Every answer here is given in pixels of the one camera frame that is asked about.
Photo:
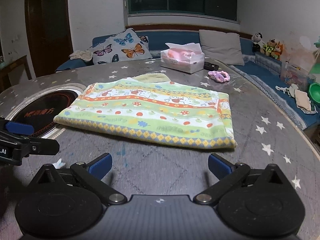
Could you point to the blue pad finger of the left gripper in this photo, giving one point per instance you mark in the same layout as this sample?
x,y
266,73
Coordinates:
x,y
17,128

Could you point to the black remote control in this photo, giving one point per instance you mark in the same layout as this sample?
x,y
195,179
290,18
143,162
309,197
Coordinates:
x,y
210,66

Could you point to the panda plush toy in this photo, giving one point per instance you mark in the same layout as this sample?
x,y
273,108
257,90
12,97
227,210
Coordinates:
x,y
257,42

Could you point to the colourful patterned child garment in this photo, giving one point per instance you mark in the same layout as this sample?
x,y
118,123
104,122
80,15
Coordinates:
x,y
166,112

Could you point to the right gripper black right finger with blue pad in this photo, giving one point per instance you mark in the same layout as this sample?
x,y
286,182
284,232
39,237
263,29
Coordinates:
x,y
230,176

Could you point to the cream crocheted cloth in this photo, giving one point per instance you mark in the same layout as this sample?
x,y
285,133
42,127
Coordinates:
x,y
84,55

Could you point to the round induction cooktop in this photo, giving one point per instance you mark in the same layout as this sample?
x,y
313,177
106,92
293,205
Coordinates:
x,y
39,109

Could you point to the dark wooden door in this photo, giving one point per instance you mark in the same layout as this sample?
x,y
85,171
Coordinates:
x,y
48,34

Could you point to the wooden side table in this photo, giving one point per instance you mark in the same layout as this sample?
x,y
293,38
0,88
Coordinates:
x,y
22,61

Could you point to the clear plastic toy box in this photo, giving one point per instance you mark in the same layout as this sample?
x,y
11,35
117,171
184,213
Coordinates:
x,y
292,74

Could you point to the grey cushion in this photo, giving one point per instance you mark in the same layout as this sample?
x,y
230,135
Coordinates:
x,y
224,47

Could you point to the blue sofa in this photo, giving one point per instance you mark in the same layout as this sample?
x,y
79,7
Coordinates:
x,y
263,70

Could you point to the colourful plush toys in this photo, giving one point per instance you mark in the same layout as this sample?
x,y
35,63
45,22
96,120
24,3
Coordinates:
x,y
273,49

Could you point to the pink tissue box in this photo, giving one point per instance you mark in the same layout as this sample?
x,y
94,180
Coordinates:
x,y
187,58

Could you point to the butterfly print pillow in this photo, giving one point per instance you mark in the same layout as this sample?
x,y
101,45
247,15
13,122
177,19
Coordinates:
x,y
124,46

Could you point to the green plastic bowl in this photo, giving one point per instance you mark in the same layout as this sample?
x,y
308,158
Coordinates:
x,y
314,93

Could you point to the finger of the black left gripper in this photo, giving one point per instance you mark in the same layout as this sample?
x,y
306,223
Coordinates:
x,y
41,146

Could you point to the beige cloth on sofa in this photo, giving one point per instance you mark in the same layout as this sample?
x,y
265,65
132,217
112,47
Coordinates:
x,y
302,100

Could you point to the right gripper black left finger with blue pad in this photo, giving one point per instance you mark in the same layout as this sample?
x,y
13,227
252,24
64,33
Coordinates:
x,y
90,175

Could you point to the pink scrunchie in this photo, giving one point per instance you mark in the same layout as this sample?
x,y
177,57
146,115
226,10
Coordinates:
x,y
219,76

